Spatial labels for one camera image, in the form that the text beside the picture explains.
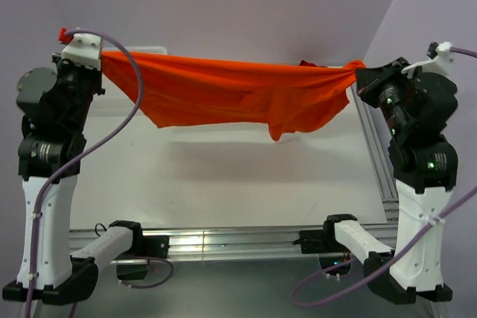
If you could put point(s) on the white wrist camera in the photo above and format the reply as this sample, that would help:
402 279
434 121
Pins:
82 49
440 61

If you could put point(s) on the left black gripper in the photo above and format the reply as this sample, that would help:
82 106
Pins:
63 65

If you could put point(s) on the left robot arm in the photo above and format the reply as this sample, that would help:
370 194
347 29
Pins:
54 103

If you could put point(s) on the red folded t-shirt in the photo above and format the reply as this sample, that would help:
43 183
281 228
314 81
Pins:
307 64

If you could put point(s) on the aluminium side rail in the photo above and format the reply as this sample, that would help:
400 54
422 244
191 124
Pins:
385 181

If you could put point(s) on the aluminium front rail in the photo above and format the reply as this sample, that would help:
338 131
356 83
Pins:
231 244

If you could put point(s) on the orange t-shirt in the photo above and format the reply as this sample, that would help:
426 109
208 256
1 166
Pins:
187 91

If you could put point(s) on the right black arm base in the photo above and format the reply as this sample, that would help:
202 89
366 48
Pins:
328 250

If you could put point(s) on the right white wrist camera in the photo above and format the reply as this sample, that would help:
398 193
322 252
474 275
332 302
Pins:
440 61

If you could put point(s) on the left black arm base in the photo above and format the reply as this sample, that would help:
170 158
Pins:
140 267

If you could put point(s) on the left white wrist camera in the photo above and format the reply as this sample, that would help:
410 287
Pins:
82 49

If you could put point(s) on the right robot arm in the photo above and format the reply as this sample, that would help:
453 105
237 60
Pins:
416 101

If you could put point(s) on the white perforated plastic basket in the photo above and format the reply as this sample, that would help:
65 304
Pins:
148 49

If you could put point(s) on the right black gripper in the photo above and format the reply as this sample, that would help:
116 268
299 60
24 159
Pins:
370 80

